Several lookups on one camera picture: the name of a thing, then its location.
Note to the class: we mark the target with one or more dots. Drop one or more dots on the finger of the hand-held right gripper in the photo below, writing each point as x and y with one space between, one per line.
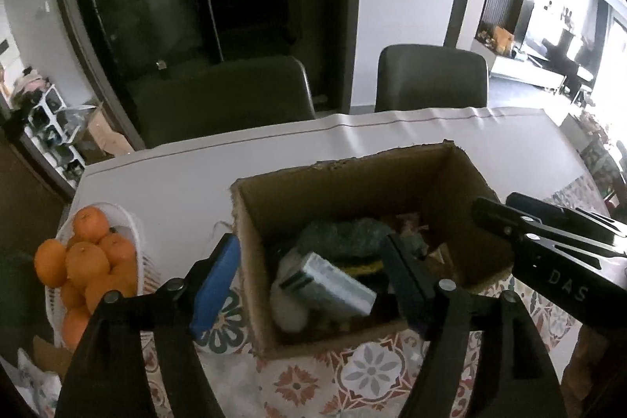
494 217
553 212

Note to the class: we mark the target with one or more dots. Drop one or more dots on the white shelf unit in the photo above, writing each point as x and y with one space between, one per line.
49 119

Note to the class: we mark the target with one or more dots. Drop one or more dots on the white low cabinet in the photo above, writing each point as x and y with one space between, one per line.
519 65

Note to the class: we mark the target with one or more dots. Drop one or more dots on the white crumpled cloth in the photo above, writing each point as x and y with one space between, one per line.
29 388

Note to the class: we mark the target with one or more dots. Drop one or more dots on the white fluffy cloth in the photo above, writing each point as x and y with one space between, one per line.
289 310

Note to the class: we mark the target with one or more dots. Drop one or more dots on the brown cardboard box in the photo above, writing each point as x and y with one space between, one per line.
441 183

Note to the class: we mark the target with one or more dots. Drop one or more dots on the dark green fuzzy cloth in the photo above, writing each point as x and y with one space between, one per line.
343 234

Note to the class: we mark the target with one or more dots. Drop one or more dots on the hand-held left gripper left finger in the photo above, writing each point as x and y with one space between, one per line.
215 286

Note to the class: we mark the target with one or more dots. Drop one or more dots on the dark grey chair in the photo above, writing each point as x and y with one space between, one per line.
220 99
431 77

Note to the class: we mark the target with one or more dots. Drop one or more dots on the black glass door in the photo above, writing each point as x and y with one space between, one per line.
147 6

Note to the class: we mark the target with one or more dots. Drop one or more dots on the floral patterned tablecloth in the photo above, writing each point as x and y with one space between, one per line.
367 364

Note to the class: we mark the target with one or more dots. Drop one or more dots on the blue cartoon tissue pack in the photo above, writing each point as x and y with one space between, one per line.
333 286

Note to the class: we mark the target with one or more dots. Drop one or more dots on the pile of oranges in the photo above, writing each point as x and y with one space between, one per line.
85 264

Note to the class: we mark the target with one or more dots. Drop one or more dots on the white table cover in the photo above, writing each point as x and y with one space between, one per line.
171 183

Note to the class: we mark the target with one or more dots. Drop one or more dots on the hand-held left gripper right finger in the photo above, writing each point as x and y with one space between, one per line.
401 281

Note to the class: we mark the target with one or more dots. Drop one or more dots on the small open cardboard carton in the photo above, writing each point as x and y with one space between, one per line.
105 136

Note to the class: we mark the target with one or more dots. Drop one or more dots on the white plastic basket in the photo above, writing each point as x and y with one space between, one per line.
132 227

